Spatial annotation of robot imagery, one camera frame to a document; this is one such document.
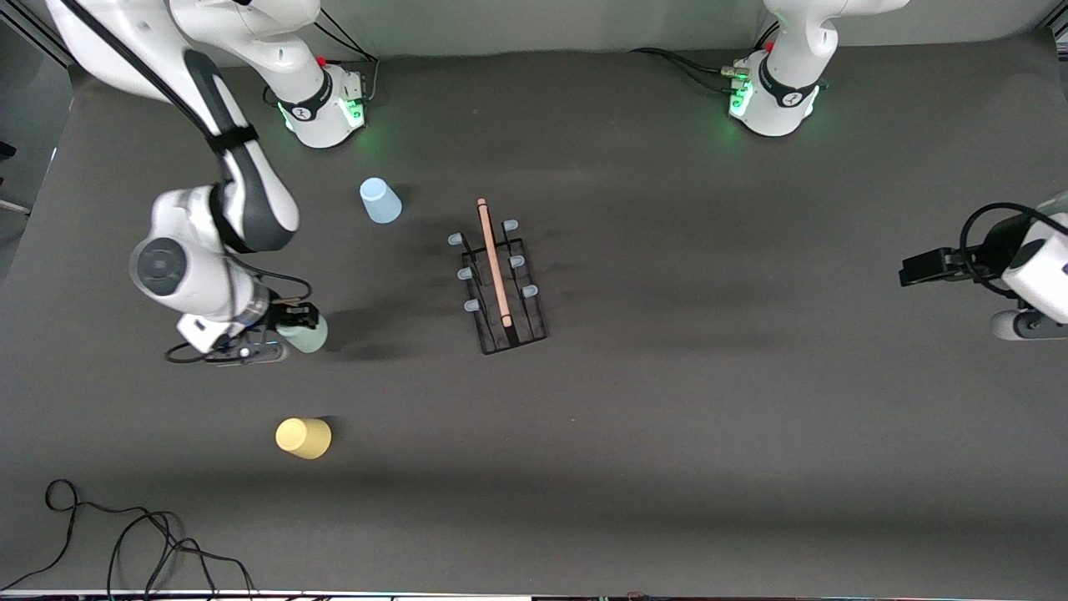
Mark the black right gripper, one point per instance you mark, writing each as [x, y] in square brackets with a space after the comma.
[286, 315]

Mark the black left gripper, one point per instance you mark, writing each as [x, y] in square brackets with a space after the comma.
[994, 251]

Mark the pale green plastic cup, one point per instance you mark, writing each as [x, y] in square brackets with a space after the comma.
[307, 338]

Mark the yellow plastic cup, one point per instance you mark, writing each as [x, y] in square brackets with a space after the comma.
[304, 438]

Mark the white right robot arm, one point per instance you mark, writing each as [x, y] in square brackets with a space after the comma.
[250, 200]

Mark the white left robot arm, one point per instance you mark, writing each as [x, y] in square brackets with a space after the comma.
[784, 83]

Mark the light blue plastic cup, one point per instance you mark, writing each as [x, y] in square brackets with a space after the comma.
[381, 202]

